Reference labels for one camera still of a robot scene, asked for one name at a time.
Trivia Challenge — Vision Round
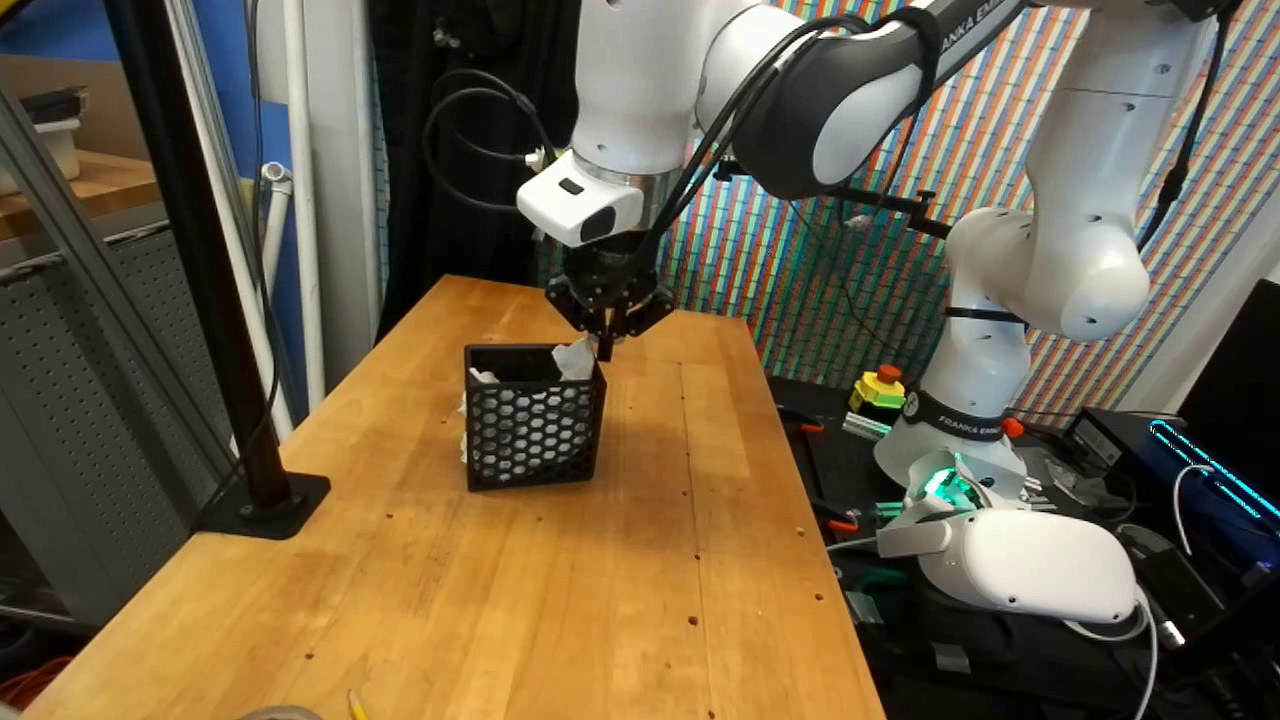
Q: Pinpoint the striped colourful cloth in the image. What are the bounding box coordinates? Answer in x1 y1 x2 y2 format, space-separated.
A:
597 0 1280 419

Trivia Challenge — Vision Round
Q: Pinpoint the grey perforated metal cabinet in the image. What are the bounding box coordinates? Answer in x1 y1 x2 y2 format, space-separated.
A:
0 94 243 632

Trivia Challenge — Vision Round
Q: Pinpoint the white VR headset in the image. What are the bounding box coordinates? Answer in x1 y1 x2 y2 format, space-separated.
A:
868 447 1147 632

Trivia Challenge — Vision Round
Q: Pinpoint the white towel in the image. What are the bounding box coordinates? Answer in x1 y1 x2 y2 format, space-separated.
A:
466 336 605 391

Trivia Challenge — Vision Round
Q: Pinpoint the yellow emergency stop button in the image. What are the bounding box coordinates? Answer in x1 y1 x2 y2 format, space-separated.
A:
846 359 912 433

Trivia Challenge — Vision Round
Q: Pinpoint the black case with blue edge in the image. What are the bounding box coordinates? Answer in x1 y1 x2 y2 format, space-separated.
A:
1140 412 1280 584

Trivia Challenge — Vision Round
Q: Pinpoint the thin white cable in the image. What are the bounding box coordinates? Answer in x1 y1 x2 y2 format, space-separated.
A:
1058 593 1168 720

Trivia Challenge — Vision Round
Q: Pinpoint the black curtain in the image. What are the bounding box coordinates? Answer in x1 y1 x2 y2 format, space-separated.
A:
365 0 594 342

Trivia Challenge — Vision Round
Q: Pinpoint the aluminium frame post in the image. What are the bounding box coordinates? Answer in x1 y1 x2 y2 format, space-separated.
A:
160 0 299 444

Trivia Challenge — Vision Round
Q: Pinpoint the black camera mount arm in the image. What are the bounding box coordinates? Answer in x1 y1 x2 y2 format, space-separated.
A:
819 179 959 248

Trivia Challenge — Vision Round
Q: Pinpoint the black perforated basket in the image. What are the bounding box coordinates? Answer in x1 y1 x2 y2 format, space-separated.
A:
462 342 612 495

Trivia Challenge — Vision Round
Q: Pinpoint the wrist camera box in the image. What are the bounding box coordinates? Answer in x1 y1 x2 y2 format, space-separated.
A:
512 149 655 253

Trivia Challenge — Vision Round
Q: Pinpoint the black pole with base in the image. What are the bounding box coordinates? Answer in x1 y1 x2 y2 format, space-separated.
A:
99 0 338 545

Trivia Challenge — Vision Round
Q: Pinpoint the black camera cable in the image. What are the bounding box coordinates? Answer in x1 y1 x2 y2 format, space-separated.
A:
419 12 935 255

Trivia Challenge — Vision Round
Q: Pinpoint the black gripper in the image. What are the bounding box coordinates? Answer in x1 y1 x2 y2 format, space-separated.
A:
543 235 681 370

